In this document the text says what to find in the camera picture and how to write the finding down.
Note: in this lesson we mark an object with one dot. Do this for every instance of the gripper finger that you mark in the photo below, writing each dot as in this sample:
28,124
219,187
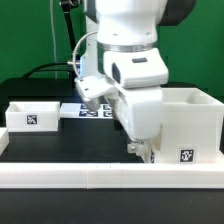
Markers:
135,147

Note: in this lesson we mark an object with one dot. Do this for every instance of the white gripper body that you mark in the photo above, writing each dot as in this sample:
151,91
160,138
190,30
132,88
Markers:
138,76

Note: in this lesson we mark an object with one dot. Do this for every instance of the white drawer cabinet box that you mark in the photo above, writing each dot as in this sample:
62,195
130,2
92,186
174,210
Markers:
191,128

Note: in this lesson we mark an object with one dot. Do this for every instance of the white front drawer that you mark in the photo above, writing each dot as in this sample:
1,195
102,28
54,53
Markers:
148,156

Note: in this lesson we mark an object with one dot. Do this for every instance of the white drawer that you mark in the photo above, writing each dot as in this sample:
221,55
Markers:
32,116
148,156

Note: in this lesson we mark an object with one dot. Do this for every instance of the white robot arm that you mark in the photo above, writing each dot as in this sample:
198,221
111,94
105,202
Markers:
122,26

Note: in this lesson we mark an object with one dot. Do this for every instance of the white rear drawer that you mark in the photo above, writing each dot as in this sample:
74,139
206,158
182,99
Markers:
32,116

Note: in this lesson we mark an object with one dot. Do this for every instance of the white U-shaped fence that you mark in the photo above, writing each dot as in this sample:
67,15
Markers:
96,176

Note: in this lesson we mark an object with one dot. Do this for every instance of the white marker plate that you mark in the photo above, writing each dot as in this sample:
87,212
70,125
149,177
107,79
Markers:
80,111

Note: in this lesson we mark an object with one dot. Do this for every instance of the black camera stand pole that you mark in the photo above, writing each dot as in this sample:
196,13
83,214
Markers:
67,6

